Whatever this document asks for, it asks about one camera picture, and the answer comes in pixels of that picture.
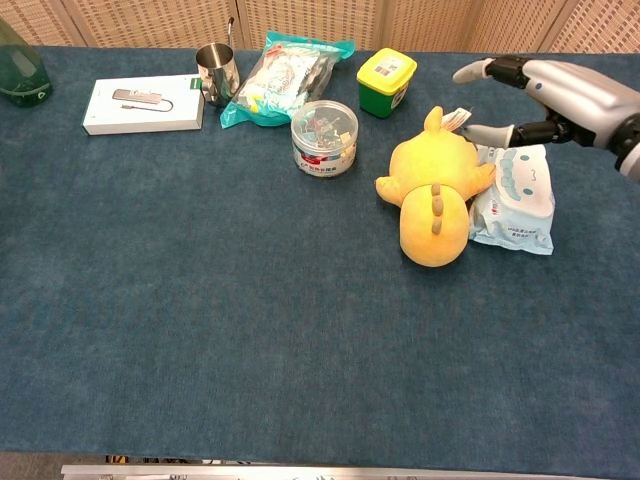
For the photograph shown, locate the woven folding screen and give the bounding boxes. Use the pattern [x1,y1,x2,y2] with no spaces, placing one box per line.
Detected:
[0,0,640,55]

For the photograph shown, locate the green container with yellow lid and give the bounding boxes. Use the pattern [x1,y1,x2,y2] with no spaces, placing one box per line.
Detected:
[356,47,419,120]

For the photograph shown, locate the aluminium frame rail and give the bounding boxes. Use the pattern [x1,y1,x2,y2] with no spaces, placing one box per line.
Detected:
[60,463,640,480]

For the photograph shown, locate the blue table mat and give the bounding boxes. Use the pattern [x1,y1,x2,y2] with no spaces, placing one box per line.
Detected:
[0,45,640,479]

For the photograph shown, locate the light blue wet wipes pack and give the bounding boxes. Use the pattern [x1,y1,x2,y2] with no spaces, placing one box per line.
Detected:
[467,143,556,257]

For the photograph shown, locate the yellow plush toy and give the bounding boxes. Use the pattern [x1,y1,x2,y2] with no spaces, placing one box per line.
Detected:
[374,105,497,267]

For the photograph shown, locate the clear bag of parts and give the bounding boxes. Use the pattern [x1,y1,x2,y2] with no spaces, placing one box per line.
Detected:
[219,30,357,130]

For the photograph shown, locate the white usb hub box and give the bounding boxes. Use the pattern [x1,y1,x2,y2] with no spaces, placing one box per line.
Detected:
[81,73,206,137]

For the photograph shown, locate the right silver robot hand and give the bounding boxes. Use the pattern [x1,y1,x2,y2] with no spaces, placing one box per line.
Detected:
[452,55,640,157]

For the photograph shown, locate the clear round tub of clips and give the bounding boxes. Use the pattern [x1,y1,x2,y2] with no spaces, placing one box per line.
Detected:
[290,99,360,180]

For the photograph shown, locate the green plastic bottle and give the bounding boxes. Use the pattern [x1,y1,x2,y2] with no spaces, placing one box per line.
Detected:
[0,17,54,109]

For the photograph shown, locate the stainless steel mug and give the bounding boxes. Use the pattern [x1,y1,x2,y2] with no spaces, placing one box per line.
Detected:
[194,17,242,108]

